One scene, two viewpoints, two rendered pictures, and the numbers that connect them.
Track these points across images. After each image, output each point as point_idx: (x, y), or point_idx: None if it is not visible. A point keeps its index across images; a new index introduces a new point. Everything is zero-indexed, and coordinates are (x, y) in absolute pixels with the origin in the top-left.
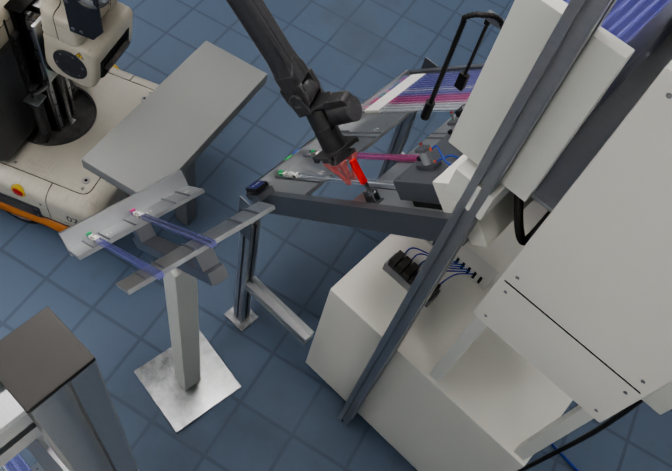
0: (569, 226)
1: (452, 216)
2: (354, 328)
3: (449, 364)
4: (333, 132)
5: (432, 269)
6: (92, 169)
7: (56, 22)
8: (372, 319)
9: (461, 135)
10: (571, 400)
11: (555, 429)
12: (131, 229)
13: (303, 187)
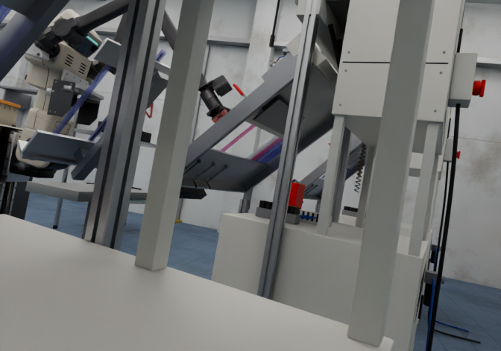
0: None
1: (303, 25)
2: (245, 242)
3: (328, 197)
4: (218, 99)
5: (299, 84)
6: (33, 187)
7: (37, 115)
8: (259, 220)
9: None
10: (424, 250)
11: (423, 175)
12: (80, 138)
13: None
